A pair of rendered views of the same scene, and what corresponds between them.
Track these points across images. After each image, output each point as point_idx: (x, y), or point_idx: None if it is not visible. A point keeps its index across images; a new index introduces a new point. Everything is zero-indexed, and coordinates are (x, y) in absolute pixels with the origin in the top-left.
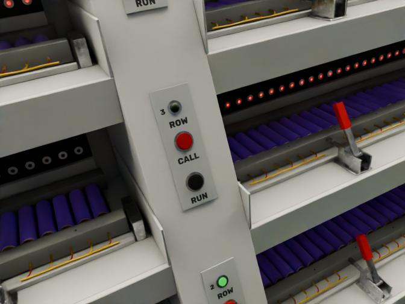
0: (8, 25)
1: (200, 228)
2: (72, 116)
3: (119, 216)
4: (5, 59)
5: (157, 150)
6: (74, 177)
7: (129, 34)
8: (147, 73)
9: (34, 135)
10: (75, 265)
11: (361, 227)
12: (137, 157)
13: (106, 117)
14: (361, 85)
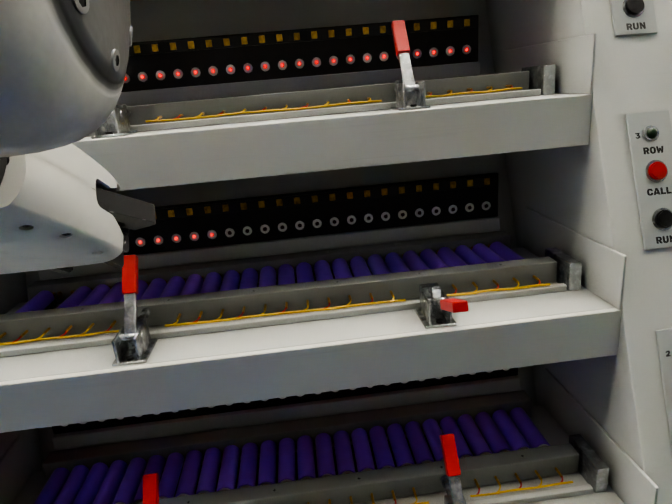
0: (444, 71)
1: (662, 276)
2: (544, 127)
3: (549, 260)
4: (471, 82)
5: (625, 175)
6: (476, 234)
7: (614, 55)
8: (626, 94)
9: (506, 140)
10: (500, 296)
11: None
12: (600, 180)
13: (573, 135)
14: None
